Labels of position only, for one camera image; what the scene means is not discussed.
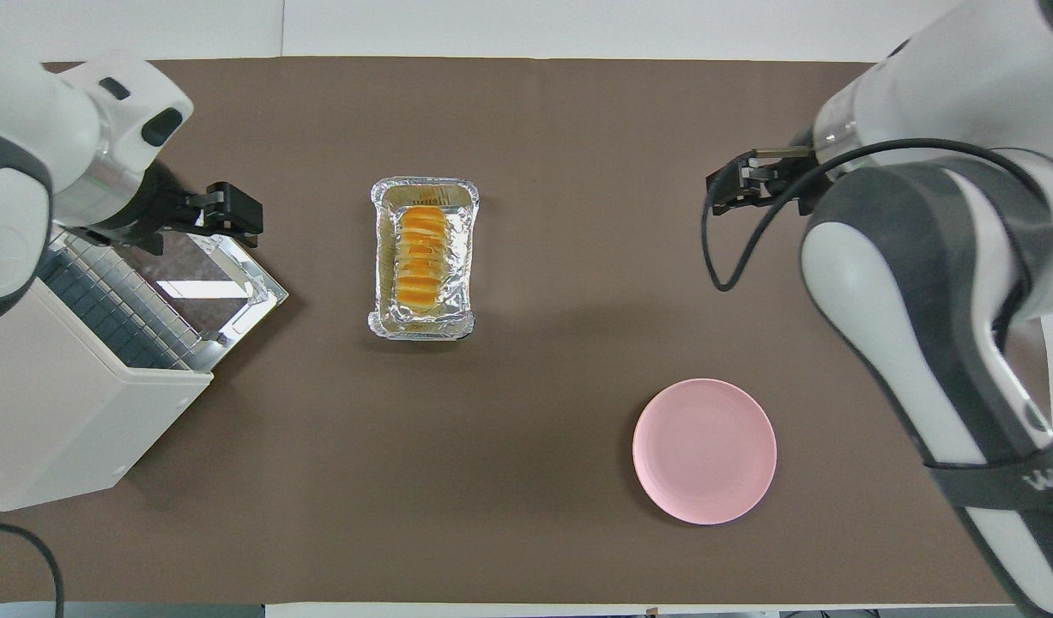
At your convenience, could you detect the glass oven door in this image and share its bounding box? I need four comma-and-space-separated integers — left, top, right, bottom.
136, 225, 290, 372

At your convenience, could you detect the aluminium foil tray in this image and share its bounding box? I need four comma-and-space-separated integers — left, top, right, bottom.
369, 176, 481, 342

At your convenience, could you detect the white toaster oven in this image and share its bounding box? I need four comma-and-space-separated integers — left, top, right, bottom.
0, 232, 215, 513

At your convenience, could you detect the pink round plate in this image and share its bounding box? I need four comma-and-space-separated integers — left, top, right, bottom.
632, 378, 778, 526

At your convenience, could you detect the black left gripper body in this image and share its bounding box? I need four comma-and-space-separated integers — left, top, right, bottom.
87, 161, 211, 257

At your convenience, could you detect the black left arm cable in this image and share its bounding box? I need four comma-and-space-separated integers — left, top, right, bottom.
0, 520, 66, 618

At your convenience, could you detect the brown table mat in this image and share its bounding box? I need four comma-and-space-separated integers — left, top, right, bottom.
0, 57, 1052, 605

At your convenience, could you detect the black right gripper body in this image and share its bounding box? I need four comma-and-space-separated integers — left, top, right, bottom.
777, 144, 837, 217

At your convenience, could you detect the sliced golden bread loaf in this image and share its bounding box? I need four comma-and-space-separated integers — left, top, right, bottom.
394, 204, 451, 312

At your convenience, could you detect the metal oven wire rack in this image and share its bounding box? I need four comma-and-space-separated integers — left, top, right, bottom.
35, 230, 208, 372

